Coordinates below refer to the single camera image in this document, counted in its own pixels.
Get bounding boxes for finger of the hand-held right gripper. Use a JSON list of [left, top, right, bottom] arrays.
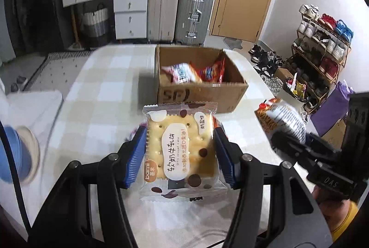
[[304, 133, 343, 155], [271, 131, 337, 170]]

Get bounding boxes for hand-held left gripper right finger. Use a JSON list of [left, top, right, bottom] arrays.
[[213, 126, 333, 248]]

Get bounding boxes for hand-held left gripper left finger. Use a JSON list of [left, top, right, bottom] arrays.
[[27, 125, 148, 248]]

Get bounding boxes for white noodle snack packet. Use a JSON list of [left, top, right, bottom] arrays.
[[254, 97, 307, 145]]

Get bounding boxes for clear cracker packet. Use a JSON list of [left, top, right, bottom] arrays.
[[139, 102, 228, 202]]

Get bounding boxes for brown cardboard box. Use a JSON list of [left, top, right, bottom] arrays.
[[155, 45, 249, 114]]

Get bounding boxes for red biscuit packet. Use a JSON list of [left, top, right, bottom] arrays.
[[196, 52, 227, 84]]

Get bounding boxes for white red-trimmed snack packet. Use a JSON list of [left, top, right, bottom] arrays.
[[161, 63, 202, 84]]

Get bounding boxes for person's right forearm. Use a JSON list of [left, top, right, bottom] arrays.
[[329, 202, 359, 243]]

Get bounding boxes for bag of assorted snacks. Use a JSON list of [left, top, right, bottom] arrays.
[[284, 72, 310, 103]]

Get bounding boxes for person's right hand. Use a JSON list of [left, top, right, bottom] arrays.
[[311, 186, 351, 222]]

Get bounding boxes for purple bag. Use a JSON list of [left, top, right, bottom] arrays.
[[310, 81, 355, 137]]

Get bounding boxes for beige checked tablecloth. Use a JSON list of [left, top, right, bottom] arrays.
[[0, 43, 318, 248]]

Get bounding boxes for small cardboard box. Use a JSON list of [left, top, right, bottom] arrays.
[[274, 68, 297, 87]]

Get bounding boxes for rows of stored shoes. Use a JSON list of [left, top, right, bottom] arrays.
[[291, 4, 354, 110]]

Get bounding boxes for wooden shoe rack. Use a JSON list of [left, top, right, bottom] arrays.
[[291, 4, 352, 114]]

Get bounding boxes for pile of sneakers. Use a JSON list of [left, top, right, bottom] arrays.
[[248, 45, 286, 93]]

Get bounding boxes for white side table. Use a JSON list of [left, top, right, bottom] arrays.
[[6, 91, 64, 136]]

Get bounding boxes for irregular grey door rug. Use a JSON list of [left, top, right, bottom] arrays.
[[223, 37, 244, 49]]

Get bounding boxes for patterned floor mat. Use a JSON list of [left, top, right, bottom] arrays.
[[27, 50, 98, 93]]

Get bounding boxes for blue cup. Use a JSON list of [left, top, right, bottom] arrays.
[[0, 125, 41, 186]]

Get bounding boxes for woven laundry basket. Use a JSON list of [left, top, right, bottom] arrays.
[[81, 4, 109, 47]]

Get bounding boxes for pair of grey slippers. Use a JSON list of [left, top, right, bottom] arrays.
[[10, 75, 28, 91]]

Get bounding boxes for silver suitcase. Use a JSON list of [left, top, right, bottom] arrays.
[[174, 0, 215, 46]]

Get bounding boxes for beige suitcase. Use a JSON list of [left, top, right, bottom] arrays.
[[147, 0, 181, 44]]

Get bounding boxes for white drawer desk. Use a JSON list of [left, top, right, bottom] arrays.
[[62, 0, 149, 41]]

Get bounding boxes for black cable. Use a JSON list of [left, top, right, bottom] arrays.
[[0, 120, 32, 234]]

